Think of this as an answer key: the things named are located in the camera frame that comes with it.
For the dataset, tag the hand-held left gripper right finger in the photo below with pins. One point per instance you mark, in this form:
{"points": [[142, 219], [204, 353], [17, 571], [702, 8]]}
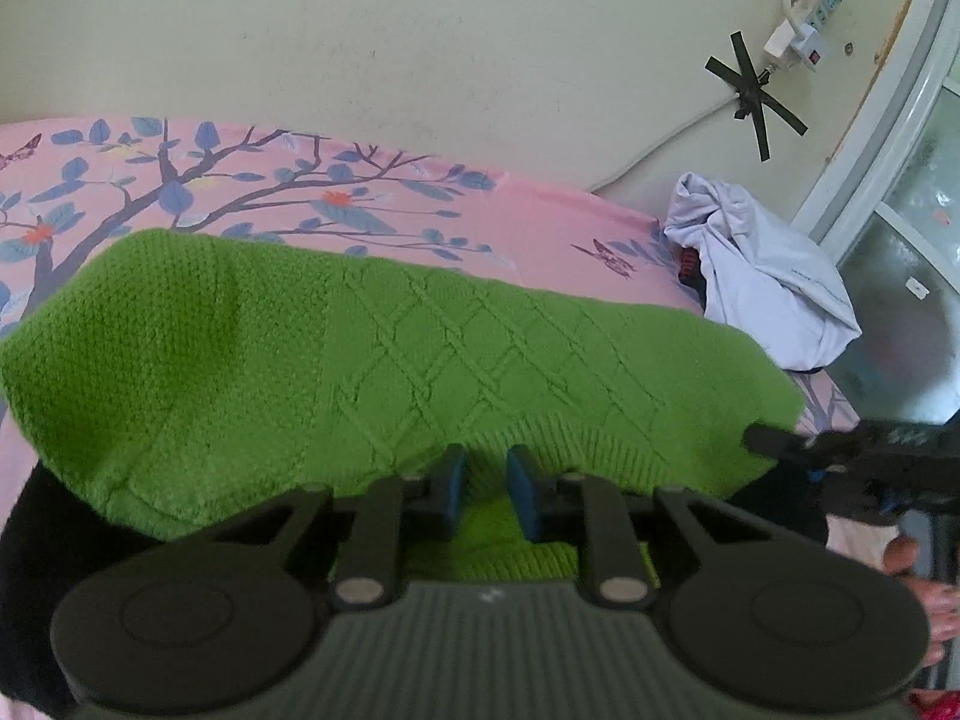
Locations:
{"points": [[525, 495]]}

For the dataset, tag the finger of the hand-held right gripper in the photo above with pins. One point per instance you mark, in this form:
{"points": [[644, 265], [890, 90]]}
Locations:
{"points": [[787, 442]]}

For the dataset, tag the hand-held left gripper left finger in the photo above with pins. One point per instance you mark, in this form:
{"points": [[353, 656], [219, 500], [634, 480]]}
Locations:
{"points": [[448, 491]]}

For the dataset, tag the green knitted sweater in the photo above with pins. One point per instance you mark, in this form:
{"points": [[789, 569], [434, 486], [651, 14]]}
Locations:
{"points": [[337, 360]]}

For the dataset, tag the black garment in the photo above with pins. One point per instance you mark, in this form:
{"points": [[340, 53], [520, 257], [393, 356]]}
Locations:
{"points": [[34, 585]]}

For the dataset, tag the person's right hand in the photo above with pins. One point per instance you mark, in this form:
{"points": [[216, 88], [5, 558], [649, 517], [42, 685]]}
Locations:
{"points": [[934, 607]]}

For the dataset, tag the white crumpled cloth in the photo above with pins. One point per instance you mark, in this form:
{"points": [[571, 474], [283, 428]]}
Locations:
{"points": [[772, 277]]}

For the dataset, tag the red and black cloth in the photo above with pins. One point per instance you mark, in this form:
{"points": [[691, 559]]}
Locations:
{"points": [[688, 270]]}

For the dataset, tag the pink floral bedsheet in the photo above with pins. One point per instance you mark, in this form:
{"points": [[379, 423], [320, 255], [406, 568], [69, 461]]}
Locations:
{"points": [[465, 217]]}

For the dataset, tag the black tape cross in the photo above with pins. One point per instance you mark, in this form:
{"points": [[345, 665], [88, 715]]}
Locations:
{"points": [[754, 94]]}

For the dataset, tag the white plug adapter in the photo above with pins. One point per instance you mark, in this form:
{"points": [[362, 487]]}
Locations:
{"points": [[795, 45]]}

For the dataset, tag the white power strip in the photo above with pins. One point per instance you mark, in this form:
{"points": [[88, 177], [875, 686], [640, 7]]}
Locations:
{"points": [[817, 4]]}

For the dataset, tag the white window frame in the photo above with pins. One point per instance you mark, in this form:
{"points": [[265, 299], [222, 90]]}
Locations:
{"points": [[862, 127]]}

